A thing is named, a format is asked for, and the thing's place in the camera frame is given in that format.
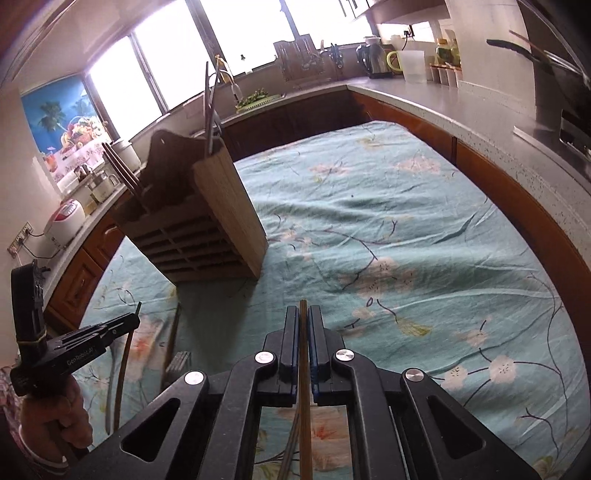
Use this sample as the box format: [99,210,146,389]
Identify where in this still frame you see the wooden wall cabinets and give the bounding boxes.
[339,0,446,19]

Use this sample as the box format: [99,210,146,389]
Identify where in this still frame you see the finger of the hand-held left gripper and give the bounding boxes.
[50,313,141,340]
[69,319,140,348]

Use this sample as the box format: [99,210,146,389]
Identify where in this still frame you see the kitchen faucet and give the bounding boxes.
[210,67,244,110]

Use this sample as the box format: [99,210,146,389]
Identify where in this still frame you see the white jug green handle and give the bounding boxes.
[387,48,428,84]

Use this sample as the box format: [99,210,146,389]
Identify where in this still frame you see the cooking oil bottle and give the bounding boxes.
[434,30,461,65]

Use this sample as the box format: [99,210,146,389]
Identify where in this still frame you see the person's left hand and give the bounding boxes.
[18,375,94,463]

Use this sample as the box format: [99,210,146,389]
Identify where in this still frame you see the white spice jar set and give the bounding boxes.
[429,62,461,89]

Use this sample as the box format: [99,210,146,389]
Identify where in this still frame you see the wooden knife rack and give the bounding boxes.
[273,33,327,82]

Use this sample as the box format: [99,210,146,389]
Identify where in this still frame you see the person's left forearm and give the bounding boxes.
[0,364,70,480]

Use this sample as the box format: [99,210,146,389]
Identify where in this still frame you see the pink white rice cooker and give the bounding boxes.
[44,198,88,248]

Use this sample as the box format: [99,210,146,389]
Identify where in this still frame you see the white cooking pot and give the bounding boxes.
[111,137,142,172]

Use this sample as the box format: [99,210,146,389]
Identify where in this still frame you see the wall outlet strip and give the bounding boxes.
[7,222,36,255]

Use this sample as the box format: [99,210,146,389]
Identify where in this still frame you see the colander with green vegetables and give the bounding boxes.
[235,89,285,114]

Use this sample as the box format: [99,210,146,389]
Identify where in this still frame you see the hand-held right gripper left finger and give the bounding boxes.
[90,305,301,480]

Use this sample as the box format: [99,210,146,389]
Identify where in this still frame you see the tropical fruit window blind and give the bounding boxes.
[21,76,114,195]

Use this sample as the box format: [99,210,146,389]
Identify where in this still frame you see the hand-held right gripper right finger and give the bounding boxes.
[308,305,542,480]

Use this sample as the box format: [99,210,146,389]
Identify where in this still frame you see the black gas stove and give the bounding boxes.
[512,108,591,162]

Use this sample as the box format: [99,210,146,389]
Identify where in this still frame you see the kitchen window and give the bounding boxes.
[85,0,384,139]

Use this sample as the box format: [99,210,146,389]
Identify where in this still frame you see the steel electric kettle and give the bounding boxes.
[356,36,393,79]

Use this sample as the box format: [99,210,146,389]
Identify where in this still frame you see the grey kitchen countertop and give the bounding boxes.
[41,76,591,241]

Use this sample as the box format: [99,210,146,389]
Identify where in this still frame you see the teal floral tablecloth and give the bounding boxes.
[78,121,578,480]

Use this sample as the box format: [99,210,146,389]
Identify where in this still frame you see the wooden utensil holder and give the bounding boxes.
[111,130,269,283]

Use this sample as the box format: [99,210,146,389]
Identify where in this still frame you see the black wok with lid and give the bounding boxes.
[486,28,591,116]

